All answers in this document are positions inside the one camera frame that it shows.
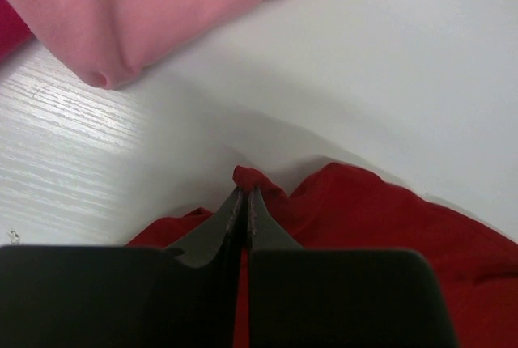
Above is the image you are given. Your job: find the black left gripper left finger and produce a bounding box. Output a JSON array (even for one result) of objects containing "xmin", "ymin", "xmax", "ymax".
[{"xmin": 1, "ymin": 190, "xmax": 245, "ymax": 347}]

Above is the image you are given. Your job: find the magenta t shirt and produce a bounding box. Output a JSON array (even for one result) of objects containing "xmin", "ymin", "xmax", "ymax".
[{"xmin": 0, "ymin": 0, "xmax": 34, "ymax": 61}]

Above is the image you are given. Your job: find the dark red t shirt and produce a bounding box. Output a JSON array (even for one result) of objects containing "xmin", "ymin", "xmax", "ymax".
[{"xmin": 126, "ymin": 161, "xmax": 518, "ymax": 348}]

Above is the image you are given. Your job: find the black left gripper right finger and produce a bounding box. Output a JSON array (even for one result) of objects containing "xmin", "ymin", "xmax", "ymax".
[{"xmin": 248, "ymin": 189, "xmax": 459, "ymax": 347}]

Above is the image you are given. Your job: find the light pink t shirt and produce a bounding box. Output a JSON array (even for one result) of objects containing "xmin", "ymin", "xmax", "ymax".
[{"xmin": 7, "ymin": 0, "xmax": 264, "ymax": 88}]

